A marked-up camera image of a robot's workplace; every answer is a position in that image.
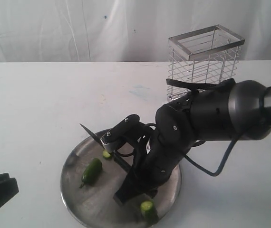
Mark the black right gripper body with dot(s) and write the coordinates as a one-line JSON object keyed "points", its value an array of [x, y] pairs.
{"points": [[155, 161]]}

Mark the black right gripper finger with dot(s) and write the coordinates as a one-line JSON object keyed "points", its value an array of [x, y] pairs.
{"points": [[131, 188]]}

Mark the thick cucumber chunk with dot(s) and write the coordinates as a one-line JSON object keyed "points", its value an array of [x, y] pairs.
{"points": [[149, 211]]}

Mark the black knife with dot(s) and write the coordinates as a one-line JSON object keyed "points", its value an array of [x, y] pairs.
{"points": [[114, 154]]}

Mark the yellow-green vegetable piece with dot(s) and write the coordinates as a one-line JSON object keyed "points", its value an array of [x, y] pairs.
{"points": [[106, 155]]}

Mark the green vegetable piece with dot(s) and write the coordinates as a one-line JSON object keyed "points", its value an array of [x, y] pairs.
{"points": [[91, 172]]}

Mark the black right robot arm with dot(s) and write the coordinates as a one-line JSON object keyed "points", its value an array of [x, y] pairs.
{"points": [[228, 111]]}

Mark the round stainless steel plate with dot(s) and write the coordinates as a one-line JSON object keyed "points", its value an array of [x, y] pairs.
{"points": [[93, 205]]}

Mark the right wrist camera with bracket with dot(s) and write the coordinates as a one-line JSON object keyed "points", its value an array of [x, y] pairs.
{"points": [[130, 130]]}

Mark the chrome wire utensil holder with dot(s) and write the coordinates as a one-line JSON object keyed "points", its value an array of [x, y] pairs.
{"points": [[207, 55]]}

